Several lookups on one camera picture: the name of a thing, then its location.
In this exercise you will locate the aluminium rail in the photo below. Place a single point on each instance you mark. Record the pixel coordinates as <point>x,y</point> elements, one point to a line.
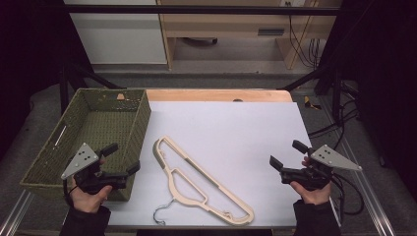
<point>14,214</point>
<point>367,183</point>

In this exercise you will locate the black chair base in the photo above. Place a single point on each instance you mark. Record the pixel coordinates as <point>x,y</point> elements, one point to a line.
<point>203,41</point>

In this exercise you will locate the person's left hand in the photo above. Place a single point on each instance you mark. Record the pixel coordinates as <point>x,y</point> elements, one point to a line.
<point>90,202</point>

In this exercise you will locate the black metal stand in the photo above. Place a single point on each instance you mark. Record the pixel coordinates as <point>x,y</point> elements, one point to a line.
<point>64,88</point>
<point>336,95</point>

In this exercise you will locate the yellow and black tool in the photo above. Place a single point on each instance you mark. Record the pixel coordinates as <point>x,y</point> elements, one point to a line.
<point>308,102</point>

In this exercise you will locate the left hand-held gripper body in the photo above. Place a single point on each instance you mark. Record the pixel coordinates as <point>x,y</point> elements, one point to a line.
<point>82,160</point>

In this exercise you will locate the black horizontal frame bar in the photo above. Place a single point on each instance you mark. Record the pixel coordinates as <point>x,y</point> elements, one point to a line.
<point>196,10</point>

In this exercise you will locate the light wooden desk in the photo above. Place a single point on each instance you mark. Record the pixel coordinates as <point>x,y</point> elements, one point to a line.
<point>223,26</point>

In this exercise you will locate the white sheet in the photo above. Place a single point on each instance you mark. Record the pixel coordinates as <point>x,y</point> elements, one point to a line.
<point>236,137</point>

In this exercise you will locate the white cabinet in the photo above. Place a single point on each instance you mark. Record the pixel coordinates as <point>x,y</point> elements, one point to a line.
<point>121,36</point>

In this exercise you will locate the green woven basket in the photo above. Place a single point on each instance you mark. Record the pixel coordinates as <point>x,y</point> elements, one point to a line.
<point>98,128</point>

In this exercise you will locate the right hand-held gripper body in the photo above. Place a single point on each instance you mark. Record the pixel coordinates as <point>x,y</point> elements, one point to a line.
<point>331,159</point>

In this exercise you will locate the person's right hand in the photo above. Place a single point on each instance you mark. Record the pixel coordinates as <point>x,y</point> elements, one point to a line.
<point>314,196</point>

